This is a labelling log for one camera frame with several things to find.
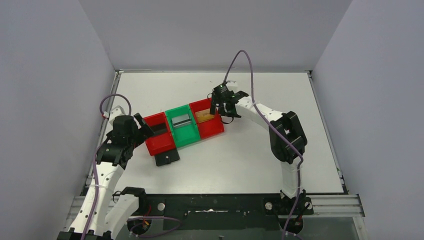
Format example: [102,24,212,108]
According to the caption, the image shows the black leather card holder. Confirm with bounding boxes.
[154,148,180,167]

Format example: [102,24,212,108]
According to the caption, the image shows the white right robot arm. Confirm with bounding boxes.
[210,82,308,215]

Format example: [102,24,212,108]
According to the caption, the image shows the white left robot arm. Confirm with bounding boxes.
[57,113,154,240]

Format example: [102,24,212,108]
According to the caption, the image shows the gold card in bin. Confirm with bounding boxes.
[194,109,215,124]

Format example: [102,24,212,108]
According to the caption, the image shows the black card in bin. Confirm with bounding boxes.
[151,123,168,136]

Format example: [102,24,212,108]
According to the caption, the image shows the silver card in bin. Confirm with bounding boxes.
[171,114,192,129]

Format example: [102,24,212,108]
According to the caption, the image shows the right red plastic bin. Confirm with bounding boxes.
[189,98,225,140]

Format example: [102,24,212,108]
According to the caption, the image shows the red plastic bin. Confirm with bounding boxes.
[189,98,225,140]
[144,112,176,156]

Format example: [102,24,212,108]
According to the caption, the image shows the left red plastic bin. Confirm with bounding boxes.
[144,112,176,156]

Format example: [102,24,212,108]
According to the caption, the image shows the green plastic bin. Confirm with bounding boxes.
[164,104,201,148]

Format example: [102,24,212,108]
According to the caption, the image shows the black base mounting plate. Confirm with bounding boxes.
[126,192,314,237]

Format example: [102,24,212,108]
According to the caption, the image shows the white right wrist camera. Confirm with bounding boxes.
[226,80,238,91]

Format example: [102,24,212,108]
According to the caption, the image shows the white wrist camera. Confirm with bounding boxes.
[101,105,126,125]
[226,80,238,91]

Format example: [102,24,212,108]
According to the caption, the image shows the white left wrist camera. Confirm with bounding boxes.
[101,105,126,125]

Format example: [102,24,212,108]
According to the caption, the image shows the aluminium frame rail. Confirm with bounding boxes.
[66,194,365,220]

